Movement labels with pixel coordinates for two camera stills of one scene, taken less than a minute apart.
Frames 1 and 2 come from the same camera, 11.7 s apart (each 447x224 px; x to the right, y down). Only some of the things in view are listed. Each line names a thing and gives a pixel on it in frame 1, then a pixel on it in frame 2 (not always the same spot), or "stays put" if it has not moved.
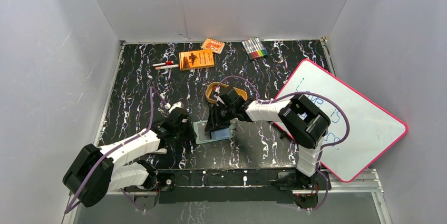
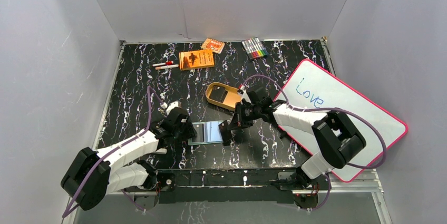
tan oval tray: [240, 91] stays put
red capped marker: [167, 62] stays put
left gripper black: [188, 131] stays put
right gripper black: [214, 121] → [239, 122]
